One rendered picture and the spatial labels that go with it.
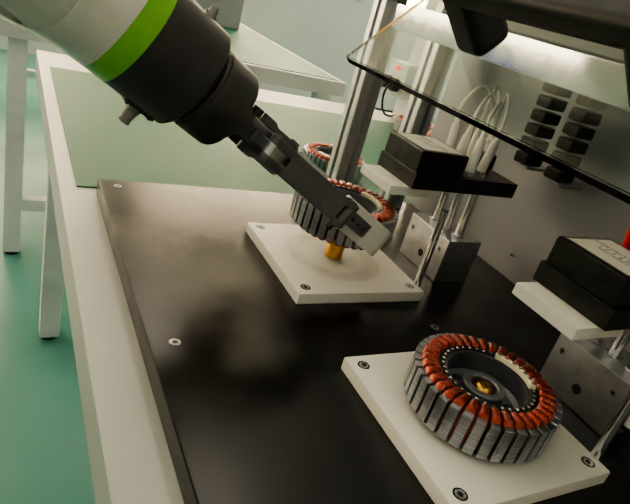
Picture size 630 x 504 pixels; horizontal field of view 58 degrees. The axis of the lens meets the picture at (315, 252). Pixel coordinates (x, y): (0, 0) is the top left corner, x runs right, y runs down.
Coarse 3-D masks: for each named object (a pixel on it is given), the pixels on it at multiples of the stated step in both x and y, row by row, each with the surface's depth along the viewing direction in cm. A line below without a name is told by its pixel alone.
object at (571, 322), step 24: (576, 240) 42; (600, 240) 44; (552, 264) 42; (576, 264) 41; (600, 264) 39; (624, 264) 40; (528, 288) 42; (552, 288) 42; (576, 288) 40; (600, 288) 39; (624, 288) 38; (552, 312) 40; (576, 312) 40; (600, 312) 39; (624, 312) 38; (576, 336) 38; (600, 336) 40; (624, 336) 47
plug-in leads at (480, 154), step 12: (456, 120) 63; (456, 132) 63; (468, 132) 61; (480, 132) 64; (480, 144) 60; (492, 144) 61; (468, 156) 65; (480, 156) 61; (492, 156) 62; (468, 168) 61; (480, 168) 63
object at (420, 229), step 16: (416, 224) 68; (432, 224) 67; (416, 240) 68; (448, 240) 63; (464, 240) 65; (416, 256) 68; (432, 256) 65; (448, 256) 64; (464, 256) 65; (432, 272) 65; (448, 272) 66; (464, 272) 67
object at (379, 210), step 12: (336, 180) 62; (348, 192) 62; (360, 192) 62; (372, 192) 62; (300, 204) 56; (360, 204) 62; (372, 204) 60; (384, 204) 60; (300, 216) 56; (312, 216) 55; (324, 216) 54; (384, 216) 56; (396, 216) 58; (312, 228) 55; (324, 228) 55; (336, 228) 54; (336, 240) 55; (348, 240) 55
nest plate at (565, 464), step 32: (352, 384) 44; (384, 384) 43; (384, 416) 40; (416, 416) 41; (416, 448) 38; (448, 448) 39; (576, 448) 43; (448, 480) 36; (480, 480) 37; (512, 480) 38; (544, 480) 38; (576, 480) 39
